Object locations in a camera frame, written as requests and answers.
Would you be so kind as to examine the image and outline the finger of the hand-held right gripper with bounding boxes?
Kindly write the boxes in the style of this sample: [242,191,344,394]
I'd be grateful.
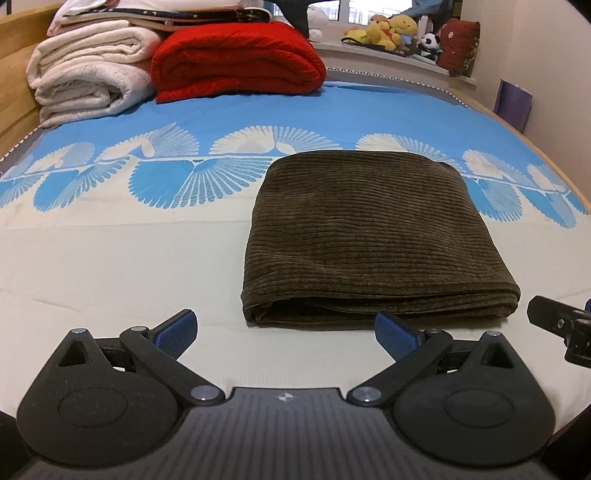
[527,295,591,363]

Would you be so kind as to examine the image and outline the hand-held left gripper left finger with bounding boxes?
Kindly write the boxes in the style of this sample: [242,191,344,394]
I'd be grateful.
[46,309,225,407]

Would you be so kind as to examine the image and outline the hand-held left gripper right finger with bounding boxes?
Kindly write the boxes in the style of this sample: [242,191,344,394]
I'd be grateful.
[346,311,527,408]

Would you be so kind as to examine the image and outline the brown corduroy pants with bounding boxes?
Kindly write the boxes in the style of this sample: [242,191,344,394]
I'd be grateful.
[241,150,522,332]

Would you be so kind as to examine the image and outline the blue white patterned bed sheet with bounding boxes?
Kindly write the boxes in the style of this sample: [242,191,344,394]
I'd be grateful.
[0,80,591,435]

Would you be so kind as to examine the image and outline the red folded blanket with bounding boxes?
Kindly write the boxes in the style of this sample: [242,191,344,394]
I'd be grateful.
[151,21,327,104]

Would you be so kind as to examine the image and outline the cream folded blanket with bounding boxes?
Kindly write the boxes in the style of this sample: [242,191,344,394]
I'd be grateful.
[26,25,164,129]

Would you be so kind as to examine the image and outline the white windowsill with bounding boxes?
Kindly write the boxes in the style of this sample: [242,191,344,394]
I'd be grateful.
[318,41,476,88]

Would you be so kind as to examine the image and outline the red cushion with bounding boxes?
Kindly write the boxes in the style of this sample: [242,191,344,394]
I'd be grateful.
[436,17,481,77]

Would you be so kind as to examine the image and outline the panda plush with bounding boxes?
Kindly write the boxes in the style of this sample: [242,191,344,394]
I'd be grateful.
[418,32,441,63]

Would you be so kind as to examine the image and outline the yellow orange plush toy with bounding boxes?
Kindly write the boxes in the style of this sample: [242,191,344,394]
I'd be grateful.
[344,15,393,47]

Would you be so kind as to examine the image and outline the yellow bear plush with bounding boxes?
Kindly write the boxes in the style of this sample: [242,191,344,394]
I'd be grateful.
[387,14,420,51]

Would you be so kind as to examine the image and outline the window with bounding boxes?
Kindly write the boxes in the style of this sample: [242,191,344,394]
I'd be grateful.
[318,0,416,24]

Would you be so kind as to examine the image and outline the white plush toy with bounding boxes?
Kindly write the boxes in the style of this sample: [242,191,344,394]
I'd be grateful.
[307,4,329,41]

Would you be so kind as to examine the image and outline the blue curtain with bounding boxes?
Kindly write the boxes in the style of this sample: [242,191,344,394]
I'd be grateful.
[409,0,455,19]

